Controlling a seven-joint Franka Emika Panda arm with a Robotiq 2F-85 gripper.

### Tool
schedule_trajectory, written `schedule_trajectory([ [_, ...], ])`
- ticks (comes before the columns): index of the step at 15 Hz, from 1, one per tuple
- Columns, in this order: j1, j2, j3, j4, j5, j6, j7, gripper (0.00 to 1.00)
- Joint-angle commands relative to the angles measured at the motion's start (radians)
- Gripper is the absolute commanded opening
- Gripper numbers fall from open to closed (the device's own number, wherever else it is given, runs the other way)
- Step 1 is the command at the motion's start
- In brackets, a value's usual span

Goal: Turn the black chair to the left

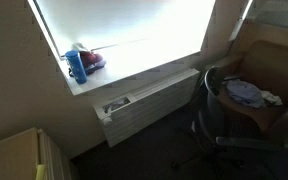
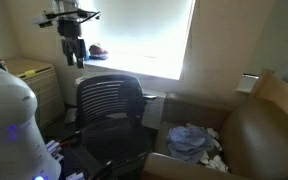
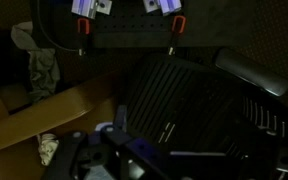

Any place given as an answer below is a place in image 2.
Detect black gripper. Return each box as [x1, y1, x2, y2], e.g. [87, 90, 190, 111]
[57, 18, 87, 70]

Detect black mesh office chair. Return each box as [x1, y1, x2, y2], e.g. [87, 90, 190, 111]
[73, 73, 158, 180]

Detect red sneaker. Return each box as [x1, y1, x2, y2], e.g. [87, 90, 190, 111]
[88, 43, 109, 61]

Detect yellow sticky note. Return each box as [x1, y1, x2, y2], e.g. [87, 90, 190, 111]
[23, 69, 38, 78]

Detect light wooden dresser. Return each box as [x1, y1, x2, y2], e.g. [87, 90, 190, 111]
[3, 58, 67, 129]

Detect red and white connectors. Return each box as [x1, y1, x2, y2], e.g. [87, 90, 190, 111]
[45, 130, 82, 158]

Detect blue crumpled cloth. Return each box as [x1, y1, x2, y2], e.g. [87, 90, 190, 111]
[165, 124, 217, 164]

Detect small white box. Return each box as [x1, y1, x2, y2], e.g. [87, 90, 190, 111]
[236, 73, 260, 95]

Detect cardboard box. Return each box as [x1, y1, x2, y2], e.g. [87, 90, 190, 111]
[142, 68, 288, 180]

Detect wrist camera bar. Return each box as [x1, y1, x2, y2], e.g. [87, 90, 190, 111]
[33, 9, 102, 28]

